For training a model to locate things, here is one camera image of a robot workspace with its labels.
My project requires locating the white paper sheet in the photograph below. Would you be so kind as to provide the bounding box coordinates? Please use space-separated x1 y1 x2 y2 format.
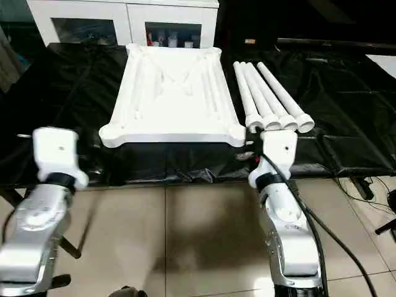
365 54 396 79

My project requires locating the black side table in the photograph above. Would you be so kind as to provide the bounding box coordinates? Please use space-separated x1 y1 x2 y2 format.
276 37 396 55

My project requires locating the dark robot left foot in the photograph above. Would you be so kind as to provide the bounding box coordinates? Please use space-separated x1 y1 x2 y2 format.
108 286 149 297

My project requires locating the black work mat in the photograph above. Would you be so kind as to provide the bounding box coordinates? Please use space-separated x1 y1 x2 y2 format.
0 41 396 187

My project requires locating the white plastic table top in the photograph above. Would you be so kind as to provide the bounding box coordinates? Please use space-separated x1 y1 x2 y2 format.
99 45 248 149

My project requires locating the white glass-door cabinet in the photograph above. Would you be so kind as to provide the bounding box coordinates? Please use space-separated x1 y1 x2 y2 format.
26 0 220 49

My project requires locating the white plastic table leg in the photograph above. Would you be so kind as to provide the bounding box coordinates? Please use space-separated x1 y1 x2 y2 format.
256 61 315 133
246 61 298 132
233 61 264 133
239 61 281 132

